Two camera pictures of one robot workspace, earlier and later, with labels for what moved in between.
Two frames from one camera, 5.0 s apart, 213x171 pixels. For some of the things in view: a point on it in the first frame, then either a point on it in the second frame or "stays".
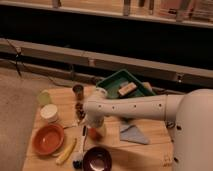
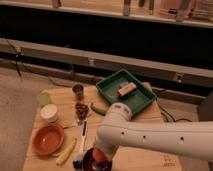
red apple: (94, 133) → (98, 155)
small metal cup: (78, 91) stays
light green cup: (44, 97) stays
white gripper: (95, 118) → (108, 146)
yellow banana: (68, 150) stays
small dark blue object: (77, 164) stays
